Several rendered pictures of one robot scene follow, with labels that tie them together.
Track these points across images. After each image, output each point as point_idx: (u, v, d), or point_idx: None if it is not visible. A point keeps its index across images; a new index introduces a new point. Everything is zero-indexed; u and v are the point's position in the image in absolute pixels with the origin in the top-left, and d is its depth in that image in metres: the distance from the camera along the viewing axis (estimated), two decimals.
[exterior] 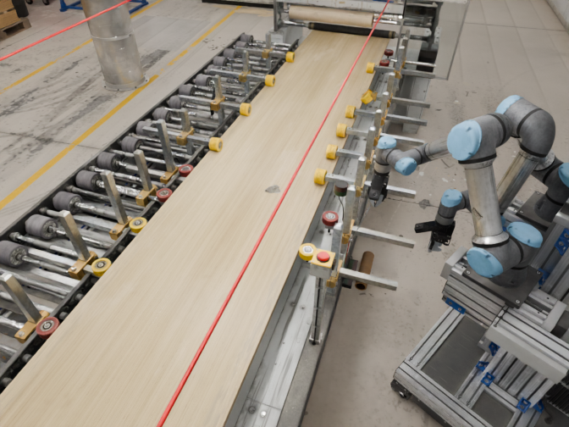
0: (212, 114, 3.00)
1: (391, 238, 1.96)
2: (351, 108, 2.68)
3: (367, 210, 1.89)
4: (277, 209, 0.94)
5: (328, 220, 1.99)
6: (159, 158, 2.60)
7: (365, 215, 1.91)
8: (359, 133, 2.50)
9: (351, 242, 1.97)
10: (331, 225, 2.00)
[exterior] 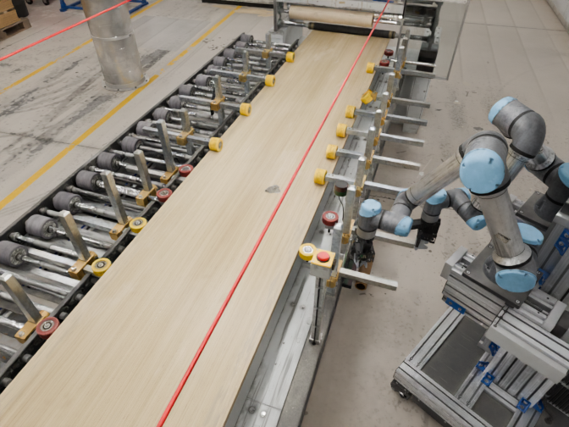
0: (212, 114, 3.00)
1: (391, 238, 1.96)
2: (351, 108, 2.68)
3: None
4: (277, 209, 0.94)
5: (328, 220, 1.99)
6: (159, 158, 2.60)
7: None
8: (359, 133, 2.50)
9: (351, 242, 1.98)
10: (331, 225, 2.00)
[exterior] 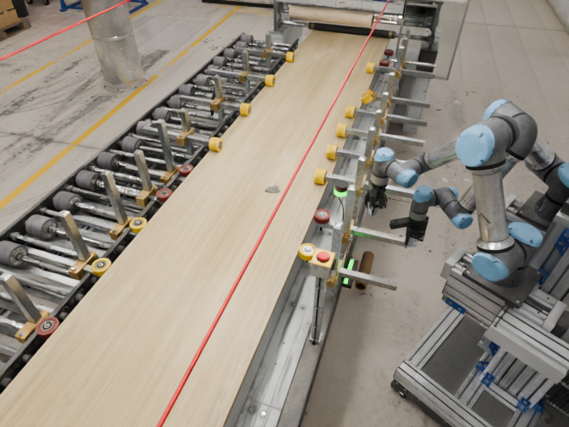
0: (212, 114, 3.00)
1: (382, 235, 1.97)
2: (351, 108, 2.68)
3: (367, 210, 1.90)
4: (277, 209, 0.94)
5: (319, 219, 2.00)
6: (159, 158, 2.60)
7: (365, 215, 1.91)
8: (359, 133, 2.50)
9: (351, 242, 1.97)
10: (323, 224, 2.01)
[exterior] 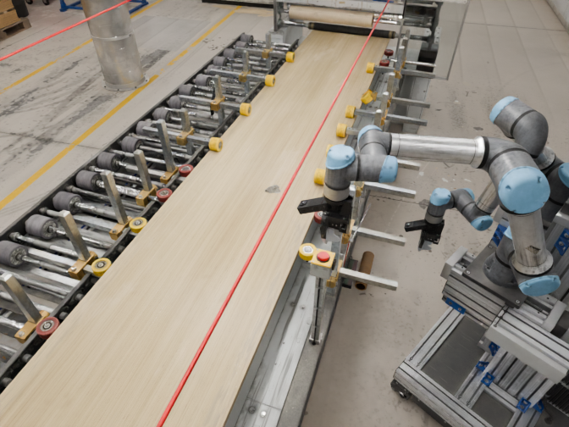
0: (212, 114, 3.00)
1: (382, 236, 1.97)
2: (351, 108, 2.68)
3: (368, 207, 1.95)
4: (277, 209, 0.94)
5: (319, 219, 2.00)
6: (159, 158, 2.60)
7: (366, 213, 1.95)
8: (359, 133, 2.50)
9: (351, 241, 1.96)
10: None
